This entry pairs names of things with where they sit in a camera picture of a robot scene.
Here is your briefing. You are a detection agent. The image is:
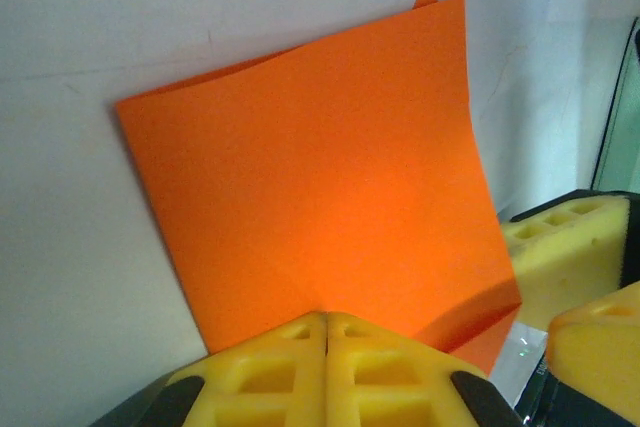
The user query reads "orange paper sheet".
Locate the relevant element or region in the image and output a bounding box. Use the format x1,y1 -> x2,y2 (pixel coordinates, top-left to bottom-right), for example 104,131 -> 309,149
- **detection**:
115,0 -> 525,379

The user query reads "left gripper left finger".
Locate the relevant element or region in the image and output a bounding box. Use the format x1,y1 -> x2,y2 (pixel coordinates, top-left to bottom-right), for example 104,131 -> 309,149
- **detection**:
149,311 -> 328,427

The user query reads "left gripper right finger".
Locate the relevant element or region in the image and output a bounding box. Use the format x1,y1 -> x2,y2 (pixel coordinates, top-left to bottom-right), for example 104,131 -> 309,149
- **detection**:
325,311 -> 524,427

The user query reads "mint green tray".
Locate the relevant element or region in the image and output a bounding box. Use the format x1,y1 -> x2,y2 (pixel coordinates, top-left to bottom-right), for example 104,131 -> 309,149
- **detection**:
592,16 -> 640,193

